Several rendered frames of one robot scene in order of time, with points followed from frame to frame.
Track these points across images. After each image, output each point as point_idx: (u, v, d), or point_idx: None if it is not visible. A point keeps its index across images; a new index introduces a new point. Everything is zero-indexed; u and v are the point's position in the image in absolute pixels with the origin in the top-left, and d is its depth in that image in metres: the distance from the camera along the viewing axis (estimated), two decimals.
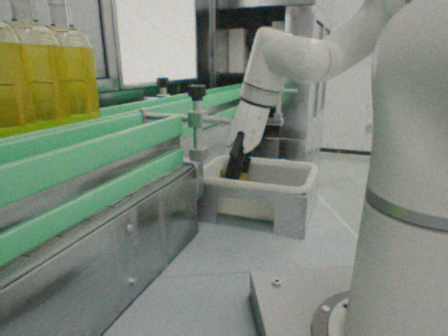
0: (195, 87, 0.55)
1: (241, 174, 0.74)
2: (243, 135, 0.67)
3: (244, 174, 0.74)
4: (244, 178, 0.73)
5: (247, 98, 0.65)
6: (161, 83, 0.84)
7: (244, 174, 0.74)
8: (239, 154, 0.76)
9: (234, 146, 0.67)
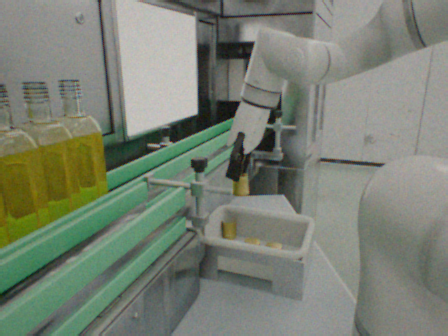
0: (197, 161, 0.58)
1: (241, 174, 0.75)
2: (243, 136, 0.67)
3: (244, 174, 0.75)
4: (244, 178, 0.74)
5: (248, 99, 0.65)
6: (164, 133, 0.87)
7: (244, 174, 0.75)
8: (238, 155, 0.76)
9: (234, 147, 0.67)
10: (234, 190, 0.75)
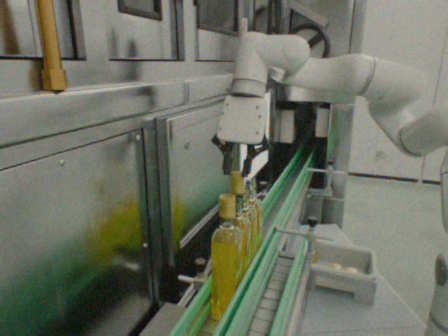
0: (313, 220, 0.96)
1: (237, 172, 0.77)
2: (263, 129, 0.74)
3: (237, 171, 0.77)
4: None
5: (262, 95, 0.73)
6: (263, 187, 1.25)
7: (237, 171, 0.77)
8: (228, 156, 0.75)
9: (267, 140, 0.73)
10: (242, 188, 0.76)
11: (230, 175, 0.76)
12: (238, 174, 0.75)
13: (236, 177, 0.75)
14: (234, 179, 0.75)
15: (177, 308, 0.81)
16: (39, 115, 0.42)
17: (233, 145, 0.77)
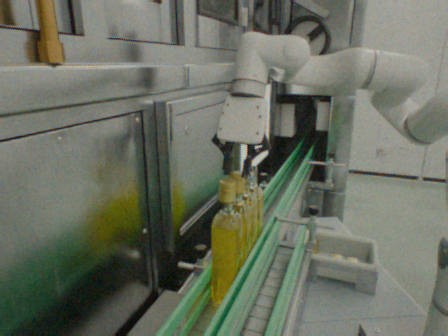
0: (314, 209, 0.95)
1: (237, 172, 0.77)
2: (263, 129, 0.74)
3: (237, 171, 0.77)
4: None
5: (262, 95, 0.73)
6: (263, 178, 1.24)
7: (237, 171, 0.77)
8: (228, 156, 0.75)
9: (267, 140, 0.73)
10: (242, 188, 0.76)
11: (230, 175, 0.76)
12: (238, 174, 0.75)
13: (236, 177, 0.75)
14: (234, 178, 0.75)
15: (177, 295, 0.80)
16: (35, 87, 0.42)
17: (233, 145, 0.77)
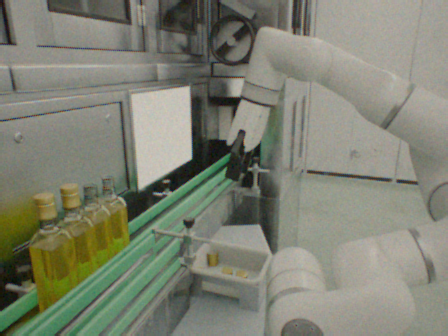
0: (187, 221, 0.89)
1: (70, 184, 0.70)
2: (244, 133, 0.67)
3: (71, 183, 0.71)
4: (78, 186, 0.71)
5: (248, 97, 0.66)
6: (165, 186, 1.18)
7: (71, 183, 0.71)
8: (239, 154, 0.77)
9: (235, 144, 0.67)
10: (74, 203, 0.70)
11: (59, 188, 0.69)
12: (67, 187, 0.69)
13: (64, 190, 0.68)
14: (62, 192, 0.69)
15: None
16: None
17: None
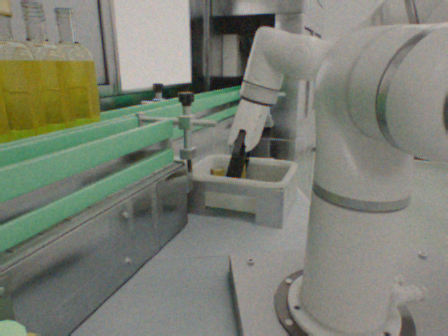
0: (184, 94, 0.63)
1: None
2: (244, 134, 0.67)
3: None
4: None
5: (248, 96, 0.66)
6: (156, 89, 0.91)
7: None
8: None
9: (236, 145, 0.67)
10: None
11: None
12: None
13: None
14: None
15: None
16: None
17: None
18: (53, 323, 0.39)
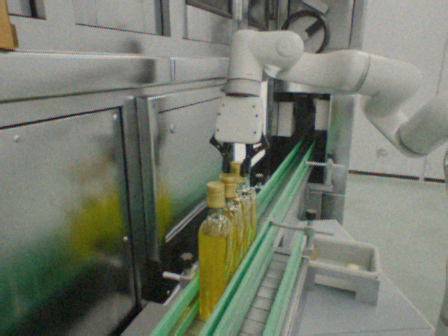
0: (311, 213, 0.89)
1: (228, 174, 0.70)
2: (261, 127, 0.74)
3: (228, 173, 0.71)
4: (234, 175, 0.71)
5: (257, 93, 0.72)
6: (259, 180, 1.18)
7: (228, 173, 0.71)
8: (227, 157, 0.75)
9: (265, 138, 0.73)
10: (233, 192, 0.70)
11: (220, 177, 0.70)
12: (228, 176, 0.69)
13: (226, 179, 0.69)
14: (224, 181, 0.69)
15: (162, 308, 0.74)
16: None
17: (231, 145, 0.77)
18: None
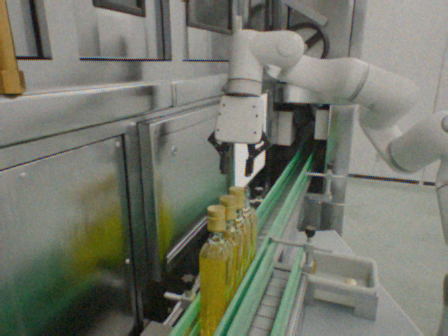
0: (311, 231, 0.90)
1: (228, 196, 0.72)
2: (261, 127, 0.74)
3: (228, 195, 0.72)
4: (234, 197, 0.72)
5: (258, 93, 0.72)
6: (259, 193, 1.19)
7: (228, 195, 0.72)
8: (224, 156, 0.75)
9: (267, 137, 0.73)
10: (233, 214, 0.71)
11: (220, 200, 0.71)
12: (229, 199, 0.70)
13: (227, 202, 0.70)
14: (224, 204, 0.70)
15: (163, 328, 0.75)
16: None
17: (230, 145, 0.77)
18: None
